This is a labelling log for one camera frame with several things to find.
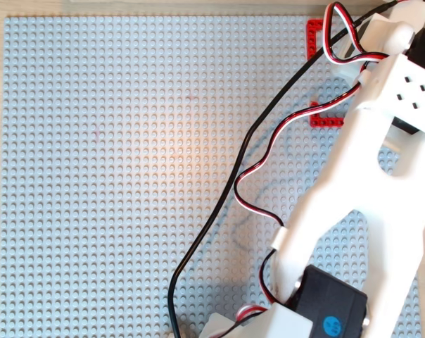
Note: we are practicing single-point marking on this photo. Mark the grey Lego baseplate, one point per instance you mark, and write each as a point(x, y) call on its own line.
point(93, 176)

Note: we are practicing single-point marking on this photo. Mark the red L-shaped Lego beam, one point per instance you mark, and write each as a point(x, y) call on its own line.
point(325, 122)
point(312, 35)

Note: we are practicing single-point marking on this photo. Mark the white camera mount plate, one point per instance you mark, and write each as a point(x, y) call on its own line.
point(416, 8)

